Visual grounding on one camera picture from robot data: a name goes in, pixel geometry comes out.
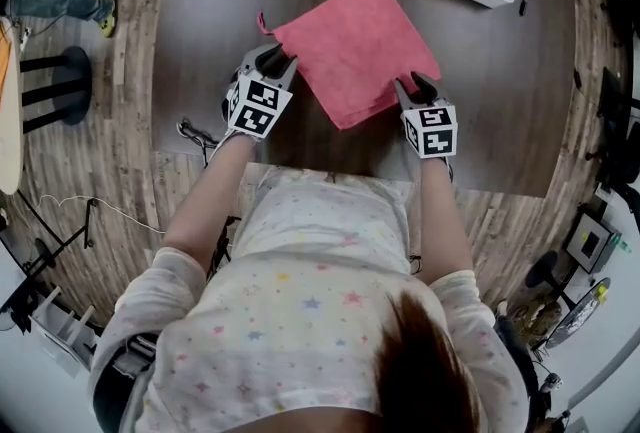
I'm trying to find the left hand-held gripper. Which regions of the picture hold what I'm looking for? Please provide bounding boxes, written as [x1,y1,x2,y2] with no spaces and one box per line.
[227,43,300,141]

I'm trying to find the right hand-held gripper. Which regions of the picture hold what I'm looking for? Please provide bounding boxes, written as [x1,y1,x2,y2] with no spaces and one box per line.
[392,71,460,162]

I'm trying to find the pink cloth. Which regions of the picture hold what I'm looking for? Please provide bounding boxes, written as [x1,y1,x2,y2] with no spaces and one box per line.
[257,0,443,131]

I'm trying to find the person's right forearm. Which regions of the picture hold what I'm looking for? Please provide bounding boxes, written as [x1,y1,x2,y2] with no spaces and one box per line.
[417,158,474,282]

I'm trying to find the person's left forearm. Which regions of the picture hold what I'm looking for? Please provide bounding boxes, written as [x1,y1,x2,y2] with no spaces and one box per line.
[162,133,256,272]

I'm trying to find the black office chair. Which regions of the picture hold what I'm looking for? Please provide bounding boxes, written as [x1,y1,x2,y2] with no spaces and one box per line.
[584,65,640,202]

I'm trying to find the black round stand base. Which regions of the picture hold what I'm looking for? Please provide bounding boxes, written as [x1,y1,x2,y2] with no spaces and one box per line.
[524,250,576,302]

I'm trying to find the grey box with black screen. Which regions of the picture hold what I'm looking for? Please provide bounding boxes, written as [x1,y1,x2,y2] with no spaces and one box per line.
[563,210,624,275]

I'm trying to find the black floor stand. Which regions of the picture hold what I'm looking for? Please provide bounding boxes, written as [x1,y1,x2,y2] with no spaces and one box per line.
[0,198,99,282]

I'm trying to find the person's star print shirt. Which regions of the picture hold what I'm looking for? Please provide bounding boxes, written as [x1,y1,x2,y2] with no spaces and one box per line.
[87,165,531,433]

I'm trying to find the camouflage bag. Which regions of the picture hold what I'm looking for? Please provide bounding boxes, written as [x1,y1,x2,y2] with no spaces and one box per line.
[499,300,561,347]

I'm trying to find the pale table with black base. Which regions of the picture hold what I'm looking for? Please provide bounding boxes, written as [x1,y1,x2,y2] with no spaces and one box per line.
[0,15,94,196]

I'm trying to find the orange cloth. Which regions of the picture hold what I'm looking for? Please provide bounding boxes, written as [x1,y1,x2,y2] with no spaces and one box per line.
[0,33,14,97]

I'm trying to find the skateboard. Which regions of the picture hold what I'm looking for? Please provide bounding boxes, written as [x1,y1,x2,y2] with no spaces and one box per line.
[544,276,612,350]

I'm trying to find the white wooden rack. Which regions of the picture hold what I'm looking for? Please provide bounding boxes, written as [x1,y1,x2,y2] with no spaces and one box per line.
[29,285,101,380]

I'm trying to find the black waist pack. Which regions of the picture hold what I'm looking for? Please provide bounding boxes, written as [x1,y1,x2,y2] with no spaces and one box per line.
[92,333,161,433]

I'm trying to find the tangled black cables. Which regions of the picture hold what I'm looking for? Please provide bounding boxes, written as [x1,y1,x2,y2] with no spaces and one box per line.
[177,119,221,167]

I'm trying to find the white floor cable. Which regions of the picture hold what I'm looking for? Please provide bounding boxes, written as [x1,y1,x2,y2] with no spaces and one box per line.
[37,194,166,235]

